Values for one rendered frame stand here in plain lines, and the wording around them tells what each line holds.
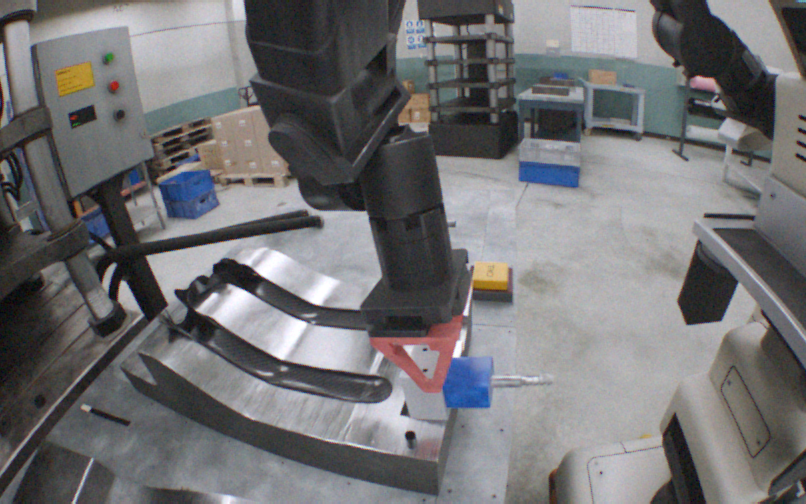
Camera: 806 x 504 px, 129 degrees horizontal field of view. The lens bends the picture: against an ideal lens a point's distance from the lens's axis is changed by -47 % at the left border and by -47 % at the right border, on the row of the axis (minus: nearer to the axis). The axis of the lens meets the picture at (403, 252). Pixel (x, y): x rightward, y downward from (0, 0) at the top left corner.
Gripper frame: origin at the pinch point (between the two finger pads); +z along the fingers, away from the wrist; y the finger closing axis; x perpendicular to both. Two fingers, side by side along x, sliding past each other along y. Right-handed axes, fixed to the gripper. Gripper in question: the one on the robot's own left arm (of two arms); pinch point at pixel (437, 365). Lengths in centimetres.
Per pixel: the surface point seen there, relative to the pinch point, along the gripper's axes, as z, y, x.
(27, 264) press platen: -19, 9, -75
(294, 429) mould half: 4.2, 6.3, -13.7
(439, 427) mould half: 5.3, 2.9, 0.0
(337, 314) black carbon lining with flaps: 1.5, -12.1, -16.7
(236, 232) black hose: -7, -34, -53
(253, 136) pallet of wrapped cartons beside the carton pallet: -55, -313, -272
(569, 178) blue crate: 49, -320, 58
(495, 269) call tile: 5.9, -32.9, 2.8
